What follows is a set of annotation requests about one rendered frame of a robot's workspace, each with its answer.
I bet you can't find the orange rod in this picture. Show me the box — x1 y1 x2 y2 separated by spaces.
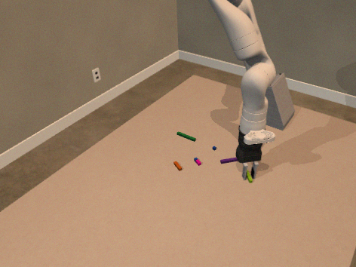
173 161 182 171

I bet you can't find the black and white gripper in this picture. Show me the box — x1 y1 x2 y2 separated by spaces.
236 114 276 180

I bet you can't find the purple rod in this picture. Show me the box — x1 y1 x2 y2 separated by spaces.
220 158 238 164

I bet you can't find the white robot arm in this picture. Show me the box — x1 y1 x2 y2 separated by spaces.
208 0 276 121

